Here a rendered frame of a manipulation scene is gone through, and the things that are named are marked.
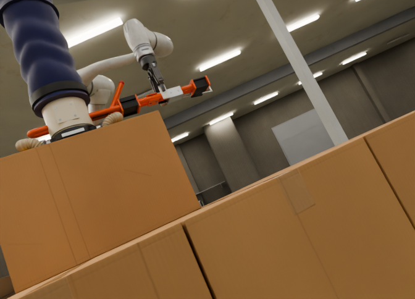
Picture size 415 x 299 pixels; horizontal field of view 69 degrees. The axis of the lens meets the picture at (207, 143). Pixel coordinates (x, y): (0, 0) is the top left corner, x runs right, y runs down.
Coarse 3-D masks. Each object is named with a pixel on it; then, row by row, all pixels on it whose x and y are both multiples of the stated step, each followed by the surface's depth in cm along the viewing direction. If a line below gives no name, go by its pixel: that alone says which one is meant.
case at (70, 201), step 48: (48, 144) 100; (96, 144) 105; (144, 144) 109; (0, 192) 92; (48, 192) 96; (96, 192) 100; (144, 192) 104; (192, 192) 109; (0, 240) 88; (48, 240) 92; (96, 240) 95
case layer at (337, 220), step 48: (384, 144) 61; (240, 192) 58; (288, 192) 52; (336, 192) 55; (384, 192) 58; (144, 240) 44; (192, 240) 45; (240, 240) 47; (288, 240) 49; (336, 240) 52; (384, 240) 54; (48, 288) 39; (96, 288) 40; (144, 288) 42; (192, 288) 43; (240, 288) 45; (288, 288) 47; (336, 288) 49; (384, 288) 51
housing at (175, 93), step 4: (172, 88) 139; (176, 88) 140; (180, 88) 140; (168, 92) 138; (172, 92) 139; (176, 92) 139; (180, 92) 140; (172, 96) 138; (176, 96) 139; (180, 96) 142; (168, 100) 141; (172, 100) 142; (176, 100) 144
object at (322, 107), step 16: (256, 0) 404; (272, 16) 388; (288, 32) 387; (288, 48) 382; (304, 64) 378; (304, 80) 376; (320, 96) 369; (320, 112) 371; (336, 128) 361; (336, 144) 365
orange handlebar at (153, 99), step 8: (184, 88) 141; (192, 88) 144; (152, 96) 135; (160, 96) 137; (144, 104) 138; (152, 104) 140; (96, 112) 126; (104, 112) 127; (40, 128) 118; (32, 136) 119; (40, 136) 122
